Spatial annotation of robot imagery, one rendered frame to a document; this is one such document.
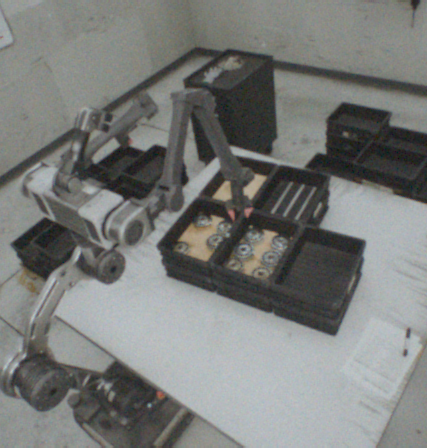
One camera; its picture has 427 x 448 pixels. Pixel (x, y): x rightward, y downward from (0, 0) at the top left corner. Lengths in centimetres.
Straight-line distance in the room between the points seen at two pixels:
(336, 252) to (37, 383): 139
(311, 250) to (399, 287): 43
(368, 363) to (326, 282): 38
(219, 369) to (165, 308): 43
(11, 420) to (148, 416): 93
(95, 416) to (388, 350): 147
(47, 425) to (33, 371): 107
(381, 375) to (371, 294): 41
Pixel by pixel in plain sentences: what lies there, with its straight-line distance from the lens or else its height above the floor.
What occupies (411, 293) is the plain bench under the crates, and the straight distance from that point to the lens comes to 230.
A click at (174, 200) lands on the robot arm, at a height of 145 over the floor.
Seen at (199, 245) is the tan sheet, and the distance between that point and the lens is 233.
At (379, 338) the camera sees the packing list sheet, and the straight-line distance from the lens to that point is 213.
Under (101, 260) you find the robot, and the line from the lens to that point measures 188.
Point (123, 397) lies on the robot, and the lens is 242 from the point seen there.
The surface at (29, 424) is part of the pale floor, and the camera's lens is 307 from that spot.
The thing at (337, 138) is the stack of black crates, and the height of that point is 46.
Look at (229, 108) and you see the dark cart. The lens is 358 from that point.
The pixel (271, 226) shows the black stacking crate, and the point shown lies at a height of 87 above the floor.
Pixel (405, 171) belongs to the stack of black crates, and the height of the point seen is 49.
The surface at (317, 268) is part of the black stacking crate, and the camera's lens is 218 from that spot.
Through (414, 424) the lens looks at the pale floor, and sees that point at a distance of 276.
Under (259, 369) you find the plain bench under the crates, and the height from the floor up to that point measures 70.
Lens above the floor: 247
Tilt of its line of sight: 43 degrees down
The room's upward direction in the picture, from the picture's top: 11 degrees counter-clockwise
